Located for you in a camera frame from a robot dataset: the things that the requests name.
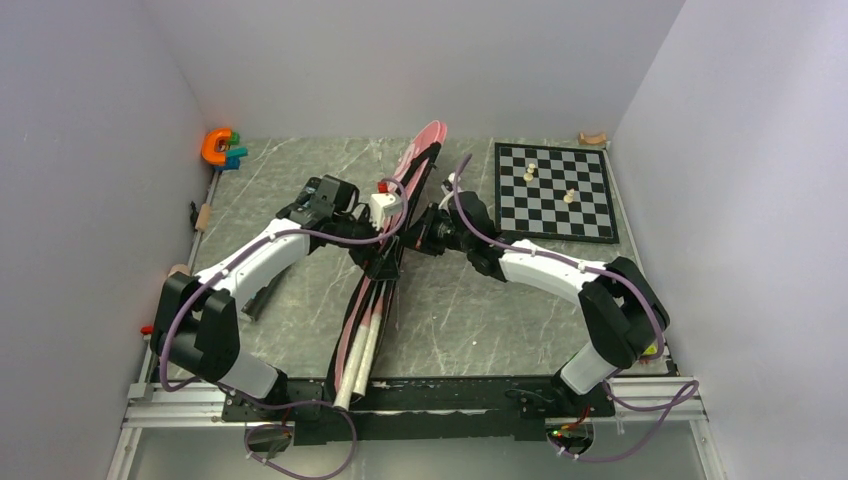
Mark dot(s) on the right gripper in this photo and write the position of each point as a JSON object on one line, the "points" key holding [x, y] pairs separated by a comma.
{"points": [[420, 238]]}

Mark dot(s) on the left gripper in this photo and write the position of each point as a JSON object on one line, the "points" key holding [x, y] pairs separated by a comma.
{"points": [[373, 258]]}

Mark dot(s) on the pink racket bag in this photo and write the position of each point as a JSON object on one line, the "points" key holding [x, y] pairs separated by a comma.
{"points": [[413, 168]]}

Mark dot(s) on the black shuttlecock tube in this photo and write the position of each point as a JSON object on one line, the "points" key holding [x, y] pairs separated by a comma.
{"points": [[253, 309]]}

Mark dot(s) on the pink badminton racket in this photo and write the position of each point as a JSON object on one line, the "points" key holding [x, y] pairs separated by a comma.
{"points": [[369, 327], [346, 373]]}

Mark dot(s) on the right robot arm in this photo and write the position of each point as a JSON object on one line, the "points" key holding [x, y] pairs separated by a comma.
{"points": [[622, 313]]}

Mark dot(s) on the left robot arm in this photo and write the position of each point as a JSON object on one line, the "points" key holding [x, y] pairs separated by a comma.
{"points": [[196, 324]]}

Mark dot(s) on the white chess piece pair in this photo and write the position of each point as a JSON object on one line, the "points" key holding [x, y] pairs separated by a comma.
{"points": [[530, 171]]}

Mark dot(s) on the black white chessboard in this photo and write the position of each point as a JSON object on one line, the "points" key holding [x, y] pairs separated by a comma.
{"points": [[537, 209]]}

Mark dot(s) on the teal blue toy block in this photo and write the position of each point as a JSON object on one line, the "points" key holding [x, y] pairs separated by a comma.
{"points": [[234, 152]]}

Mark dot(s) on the orange C-shaped toy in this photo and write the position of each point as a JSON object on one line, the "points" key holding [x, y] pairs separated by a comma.
{"points": [[215, 146]]}

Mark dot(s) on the small wooden arch block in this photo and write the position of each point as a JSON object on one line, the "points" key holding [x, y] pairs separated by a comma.
{"points": [[596, 140]]}

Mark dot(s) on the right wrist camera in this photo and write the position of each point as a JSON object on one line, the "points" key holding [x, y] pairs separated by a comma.
{"points": [[450, 189]]}

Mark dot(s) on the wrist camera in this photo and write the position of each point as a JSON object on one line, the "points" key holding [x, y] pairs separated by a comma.
{"points": [[384, 205], [450, 189]]}

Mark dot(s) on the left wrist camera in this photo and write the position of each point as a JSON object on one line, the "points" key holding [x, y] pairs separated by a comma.
{"points": [[384, 205]]}

